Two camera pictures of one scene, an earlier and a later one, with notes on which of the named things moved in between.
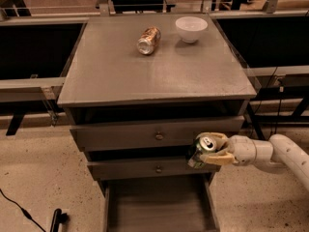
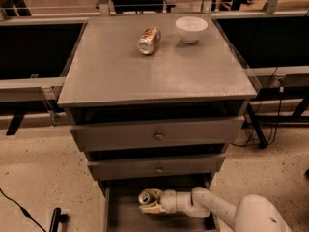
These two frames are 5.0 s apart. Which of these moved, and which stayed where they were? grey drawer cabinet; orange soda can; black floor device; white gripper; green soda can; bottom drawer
Moved: white gripper; green soda can
Stayed: grey drawer cabinet; bottom drawer; black floor device; orange soda can
